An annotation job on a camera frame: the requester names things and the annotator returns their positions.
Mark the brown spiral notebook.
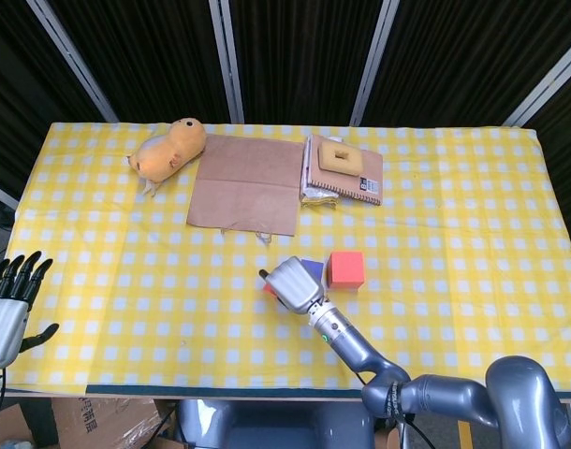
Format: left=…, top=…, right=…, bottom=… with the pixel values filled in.
left=303, top=134, right=385, bottom=207

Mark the yellow sponge block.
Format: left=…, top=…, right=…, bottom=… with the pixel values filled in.
left=316, top=139, right=364, bottom=175

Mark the grey robot torso base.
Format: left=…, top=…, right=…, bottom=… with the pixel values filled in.
left=175, top=399, right=375, bottom=449

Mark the yellow checked tablecloth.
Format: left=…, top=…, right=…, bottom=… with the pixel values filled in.
left=7, top=122, right=571, bottom=392

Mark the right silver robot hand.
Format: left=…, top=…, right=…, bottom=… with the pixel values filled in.
left=258, top=255, right=327, bottom=312

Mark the purple cube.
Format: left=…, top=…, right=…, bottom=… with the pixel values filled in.
left=300, top=259, right=326, bottom=290

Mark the white partition post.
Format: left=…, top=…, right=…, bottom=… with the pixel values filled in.
left=349, top=0, right=400, bottom=125
left=26, top=0, right=119, bottom=123
left=208, top=0, right=245, bottom=124
left=0, top=180, right=20, bottom=210
left=502, top=36, right=571, bottom=128

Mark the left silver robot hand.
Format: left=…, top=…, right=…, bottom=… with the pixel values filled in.
left=0, top=251, right=61, bottom=370

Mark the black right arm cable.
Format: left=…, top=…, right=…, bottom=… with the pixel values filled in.
left=396, top=413, right=434, bottom=449

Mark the brown cardboard box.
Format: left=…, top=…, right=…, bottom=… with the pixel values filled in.
left=0, top=397, right=174, bottom=449

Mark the orange plush animal toy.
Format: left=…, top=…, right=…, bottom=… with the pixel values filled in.
left=124, top=118, right=208, bottom=196

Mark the flat brown paper bag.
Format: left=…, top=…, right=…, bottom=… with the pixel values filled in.
left=185, top=134, right=305, bottom=245

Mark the large red foam cube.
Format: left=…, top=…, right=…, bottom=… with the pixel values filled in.
left=326, top=251, right=365, bottom=290

